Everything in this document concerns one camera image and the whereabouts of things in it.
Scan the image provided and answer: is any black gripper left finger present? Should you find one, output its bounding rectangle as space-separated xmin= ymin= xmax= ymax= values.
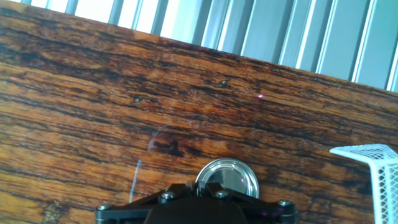
xmin=95 ymin=182 xmax=197 ymax=224

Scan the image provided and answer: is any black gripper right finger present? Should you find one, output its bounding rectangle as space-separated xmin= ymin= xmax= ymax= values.
xmin=201 ymin=182 xmax=296 ymax=224

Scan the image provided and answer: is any small round steel plate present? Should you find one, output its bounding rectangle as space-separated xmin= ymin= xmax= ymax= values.
xmin=195 ymin=157 xmax=261 ymax=200

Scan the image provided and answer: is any white mesh bent rack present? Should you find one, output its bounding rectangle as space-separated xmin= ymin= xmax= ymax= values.
xmin=329 ymin=143 xmax=398 ymax=224

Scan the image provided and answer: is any wood grain table mat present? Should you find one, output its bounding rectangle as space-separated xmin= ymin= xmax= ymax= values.
xmin=0 ymin=6 xmax=398 ymax=224

